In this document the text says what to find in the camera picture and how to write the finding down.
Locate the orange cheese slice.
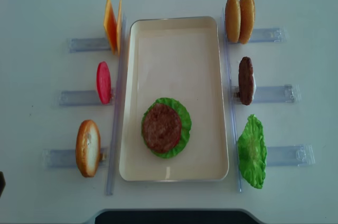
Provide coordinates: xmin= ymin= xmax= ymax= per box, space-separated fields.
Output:
xmin=116 ymin=0 xmax=122 ymax=55
xmin=104 ymin=0 xmax=117 ymax=54

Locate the brown meat patty on tray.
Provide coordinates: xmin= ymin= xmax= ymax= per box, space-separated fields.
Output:
xmin=142 ymin=103 xmax=182 ymax=154

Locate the green lettuce leaf on tray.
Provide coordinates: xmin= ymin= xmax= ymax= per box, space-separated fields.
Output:
xmin=141 ymin=97 xmax=192 ymax=158

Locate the red tomato slice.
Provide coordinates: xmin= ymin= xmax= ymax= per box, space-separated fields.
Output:
xmin=96 ymin=61 xmax=111 ymax=105

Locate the standing brown meat patty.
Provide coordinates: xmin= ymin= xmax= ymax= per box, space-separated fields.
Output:
xmin=238 ymin=57 xmax=255 ymax=105

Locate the sliced bread piece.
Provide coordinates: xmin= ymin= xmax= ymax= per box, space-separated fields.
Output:
xmin=76 ymin=119 xmax=100 ymax=178

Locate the standing green lettuce leaf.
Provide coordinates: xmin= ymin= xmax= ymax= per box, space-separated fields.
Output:
xmin=237 ymin=114 xmax=267 ymax=189

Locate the cream rectangular tray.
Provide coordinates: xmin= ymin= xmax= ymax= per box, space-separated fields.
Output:
xmin=119 ymin=16 xmax=229 ymax=182

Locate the left golden bun half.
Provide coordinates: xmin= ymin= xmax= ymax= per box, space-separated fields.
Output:
xmin=225 ymin=0 xmax=241 ymax=43

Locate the golden bun half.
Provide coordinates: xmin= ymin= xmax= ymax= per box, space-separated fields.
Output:
xmin=225 ymin=0 xmax=241 ymax=43
xmin=239 ymin=0 xmax=256 ymax=44

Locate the right golden bun half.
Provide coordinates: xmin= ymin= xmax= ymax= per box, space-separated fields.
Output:
xmin=239 ymin=0 xmax=256 ymax=44

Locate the black base at bottom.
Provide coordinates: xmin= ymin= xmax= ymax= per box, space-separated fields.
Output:
xmin=95 ymin=210 xmax=257 ymax=224

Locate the dark object at left edge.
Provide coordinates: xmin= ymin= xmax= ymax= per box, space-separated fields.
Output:
xmin=0 ymin=172 xmax=6 ymax=196

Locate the left long clear rail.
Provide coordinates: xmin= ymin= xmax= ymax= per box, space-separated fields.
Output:
xmin=105 ymin=13 xmax=127 ymax=196

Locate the long clear rail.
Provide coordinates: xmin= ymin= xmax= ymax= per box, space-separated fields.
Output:
xmin=220 ymin=6 xmax=242 ymax=193
xmin=105 ymin=13 xmax=127 ymax=196

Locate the right long clear rail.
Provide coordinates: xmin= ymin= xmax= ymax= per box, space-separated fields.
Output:
xmin=220 ymin=6 xmax=242 ymax=193

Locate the clear tomato holder rail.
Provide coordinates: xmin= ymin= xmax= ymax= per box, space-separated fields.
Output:
xmin=54 ymin=90 xmax=104 ymax=107

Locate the clear patty holder rail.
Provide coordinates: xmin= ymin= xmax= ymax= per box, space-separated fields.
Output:
xmin=230 ymin=84 xmax=302 ymax=104

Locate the clear bun holder rail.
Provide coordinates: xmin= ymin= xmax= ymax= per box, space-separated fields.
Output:
xmin=226 ymin=26 xmax=288 ymax=45

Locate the clear bread holder rail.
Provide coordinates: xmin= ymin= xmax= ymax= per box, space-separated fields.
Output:
xmin=42 ymin=146 xmax=109 ymax=169

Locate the clear lettuce holder rail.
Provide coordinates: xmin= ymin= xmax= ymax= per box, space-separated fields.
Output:
xmin=267 ymin=144 xmax=315 ymax=167

